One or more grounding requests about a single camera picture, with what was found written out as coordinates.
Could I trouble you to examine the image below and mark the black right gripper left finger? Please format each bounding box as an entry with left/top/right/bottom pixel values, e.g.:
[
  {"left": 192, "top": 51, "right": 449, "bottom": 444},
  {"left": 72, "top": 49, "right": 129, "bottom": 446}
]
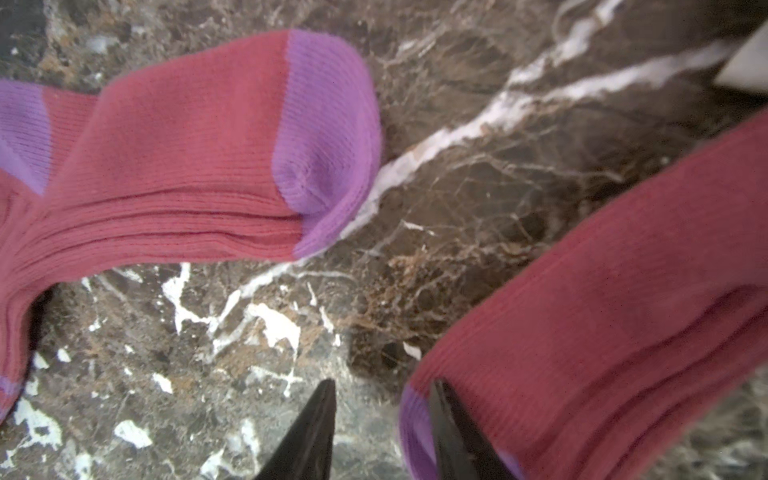
[{"left": 254, "top": 379, "right": 337, "bottom": 480}]

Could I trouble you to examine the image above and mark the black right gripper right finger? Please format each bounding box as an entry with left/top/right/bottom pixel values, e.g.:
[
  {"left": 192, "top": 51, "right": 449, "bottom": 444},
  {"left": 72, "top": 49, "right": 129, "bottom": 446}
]
[{"left": 429, "top": 379, "right": 516, "bottom": 480}]

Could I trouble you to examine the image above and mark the maroon purple sock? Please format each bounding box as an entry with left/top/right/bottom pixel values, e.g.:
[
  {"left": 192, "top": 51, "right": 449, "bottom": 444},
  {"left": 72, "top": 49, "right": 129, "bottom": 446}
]
[
  {"left": 1, "top": 30, "right": 382, "bottom": 413},
  {"left": 400, "top": 112, "right": 767, "bottom": 479}
]

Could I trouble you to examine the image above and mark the black striped sock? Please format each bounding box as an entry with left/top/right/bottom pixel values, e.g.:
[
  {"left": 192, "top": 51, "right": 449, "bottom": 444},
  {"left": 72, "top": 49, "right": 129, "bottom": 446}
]
[{"left": 714, "top": 22, "right": 768, "bottom": 96}]

